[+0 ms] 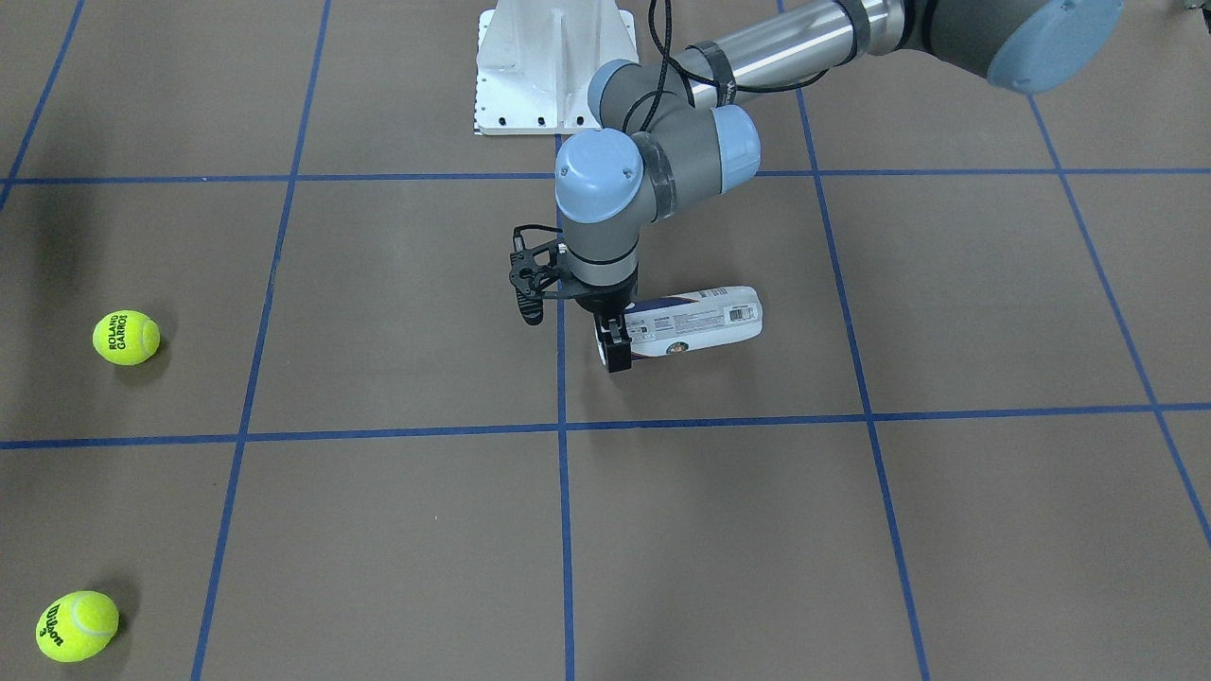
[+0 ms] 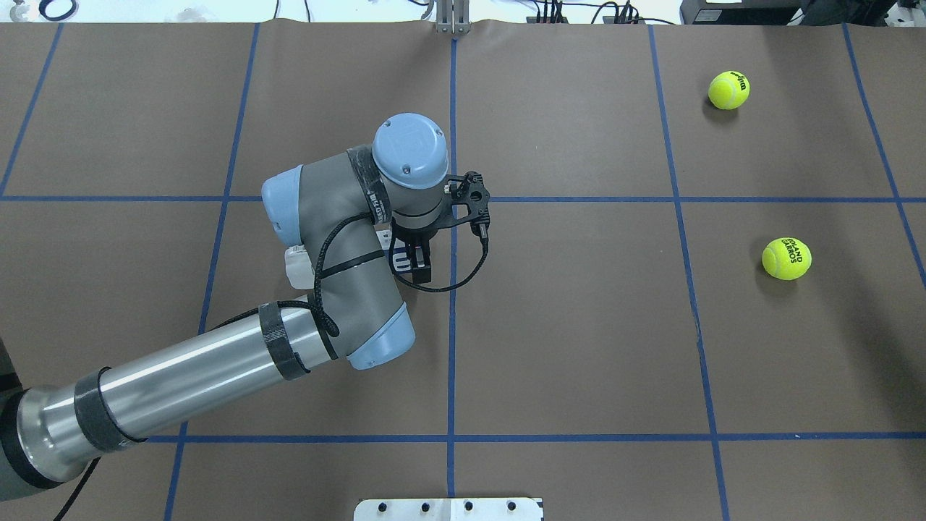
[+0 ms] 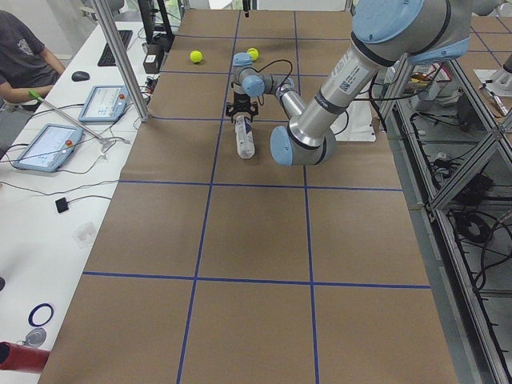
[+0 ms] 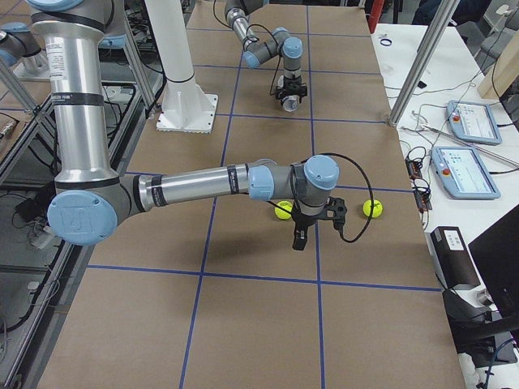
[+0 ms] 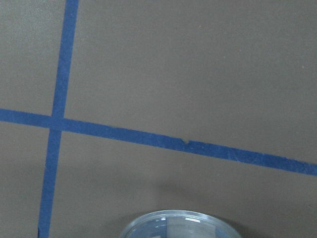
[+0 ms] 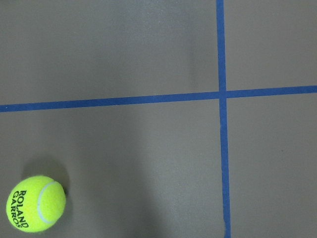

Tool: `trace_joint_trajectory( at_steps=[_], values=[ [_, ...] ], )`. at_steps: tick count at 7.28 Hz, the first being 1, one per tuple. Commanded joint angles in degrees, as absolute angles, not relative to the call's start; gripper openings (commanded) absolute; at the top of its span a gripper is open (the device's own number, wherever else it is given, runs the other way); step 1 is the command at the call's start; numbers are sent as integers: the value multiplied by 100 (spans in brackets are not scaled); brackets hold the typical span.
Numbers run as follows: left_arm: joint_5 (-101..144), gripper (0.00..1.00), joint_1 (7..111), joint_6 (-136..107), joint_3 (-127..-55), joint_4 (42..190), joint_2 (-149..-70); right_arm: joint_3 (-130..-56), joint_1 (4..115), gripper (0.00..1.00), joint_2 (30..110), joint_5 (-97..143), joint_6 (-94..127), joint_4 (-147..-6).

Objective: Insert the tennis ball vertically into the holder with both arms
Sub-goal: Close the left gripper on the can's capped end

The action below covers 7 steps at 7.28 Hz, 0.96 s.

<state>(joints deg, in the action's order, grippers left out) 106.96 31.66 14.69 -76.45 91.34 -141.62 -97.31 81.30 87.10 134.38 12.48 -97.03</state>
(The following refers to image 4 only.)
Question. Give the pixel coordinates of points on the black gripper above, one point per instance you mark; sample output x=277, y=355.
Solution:
x=290, y=87
x=302, y=221

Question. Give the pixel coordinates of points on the clear tennis ball can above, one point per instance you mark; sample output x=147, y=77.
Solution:
x=290, y=103

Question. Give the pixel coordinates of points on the yellow tennis ball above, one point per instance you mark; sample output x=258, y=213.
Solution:
x=372, y=208
x=283, y=210

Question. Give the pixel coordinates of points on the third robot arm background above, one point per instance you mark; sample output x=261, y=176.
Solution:
x=18, y=44

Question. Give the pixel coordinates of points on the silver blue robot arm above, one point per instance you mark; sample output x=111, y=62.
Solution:
x=91, y=199
x=256, y=52

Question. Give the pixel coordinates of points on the small circuit board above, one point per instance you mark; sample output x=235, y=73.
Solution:
x=420, y=186

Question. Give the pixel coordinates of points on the metal rod on table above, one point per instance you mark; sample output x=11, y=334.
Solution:
x=474, y=145

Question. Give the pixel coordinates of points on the black box device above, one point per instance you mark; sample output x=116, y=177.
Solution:
x=455, y=265

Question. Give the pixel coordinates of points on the lower teach pendant tablet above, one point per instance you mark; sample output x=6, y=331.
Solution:
x=463, y=174

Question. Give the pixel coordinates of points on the teach pendant tablet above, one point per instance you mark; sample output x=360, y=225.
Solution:
x=463, y=174
x=473, y=122

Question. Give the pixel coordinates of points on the upper teach pendant tablet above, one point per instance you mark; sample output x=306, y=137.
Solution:
x=473, y=122

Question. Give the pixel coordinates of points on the black monitor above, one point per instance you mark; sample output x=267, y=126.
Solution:
x=495, y=254

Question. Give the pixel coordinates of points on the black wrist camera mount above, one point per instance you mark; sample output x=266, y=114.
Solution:
x=335, y=210

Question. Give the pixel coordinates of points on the white pedestal column base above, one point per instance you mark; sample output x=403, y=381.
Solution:
x=184, y=107

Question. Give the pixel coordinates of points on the aluminium frame post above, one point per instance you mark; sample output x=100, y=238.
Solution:
x=427, y=47

